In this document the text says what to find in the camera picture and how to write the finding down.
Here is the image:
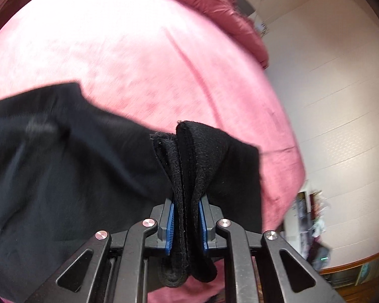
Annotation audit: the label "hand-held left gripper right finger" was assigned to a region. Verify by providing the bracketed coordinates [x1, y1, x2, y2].
[197, 196, 345, 303]

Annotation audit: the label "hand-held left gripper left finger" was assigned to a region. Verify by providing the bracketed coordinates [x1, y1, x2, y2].
[25, 197, 176, 303]

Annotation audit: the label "black pants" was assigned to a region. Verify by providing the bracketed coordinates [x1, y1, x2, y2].
[0, 82, 263, 303]

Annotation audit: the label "wooden cabinet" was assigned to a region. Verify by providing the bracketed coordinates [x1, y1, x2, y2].
[319, 245, 379, 303]

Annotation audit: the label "bed with pink sheet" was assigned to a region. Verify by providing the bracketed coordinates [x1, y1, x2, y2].
[0, 0, 307, 303]

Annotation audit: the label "pink duvet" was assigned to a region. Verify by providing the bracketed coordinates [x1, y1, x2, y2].
[93, 0, 271, 70]

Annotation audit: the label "grey headboard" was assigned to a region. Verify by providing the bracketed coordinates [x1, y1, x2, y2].
[235, 0, 256, 19]

